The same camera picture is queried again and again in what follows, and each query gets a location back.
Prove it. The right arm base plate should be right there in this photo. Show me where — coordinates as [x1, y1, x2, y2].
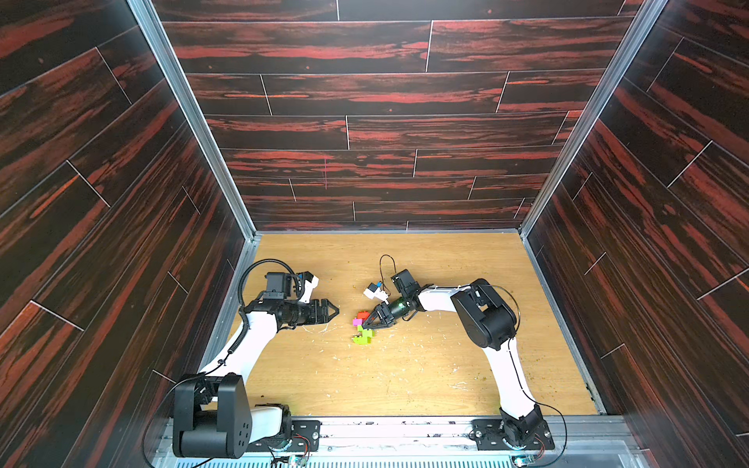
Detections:
[469, 417, 555, 452]

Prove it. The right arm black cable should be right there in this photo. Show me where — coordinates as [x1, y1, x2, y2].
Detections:
[377, 253, 399, 288]

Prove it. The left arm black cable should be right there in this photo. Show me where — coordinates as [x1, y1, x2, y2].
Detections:
[141, 258, 305, 468]

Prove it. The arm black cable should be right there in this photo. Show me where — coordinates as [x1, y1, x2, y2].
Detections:
[377, 253, 399, 288]
[141, 258, 305, 468]

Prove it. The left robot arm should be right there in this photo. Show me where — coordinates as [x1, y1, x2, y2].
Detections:
[173, 271, 339, 459]

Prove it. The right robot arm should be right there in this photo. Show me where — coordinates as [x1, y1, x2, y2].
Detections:
[362, 270, 546, 448]

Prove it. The aluminium front rail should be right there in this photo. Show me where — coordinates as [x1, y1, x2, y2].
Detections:
[150, 415, 650, 467]

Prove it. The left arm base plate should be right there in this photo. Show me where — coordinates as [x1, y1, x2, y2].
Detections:
[247, 418, 322, 454]

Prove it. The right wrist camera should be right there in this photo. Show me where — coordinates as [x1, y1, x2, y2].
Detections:
[363, 282, 389, 303]

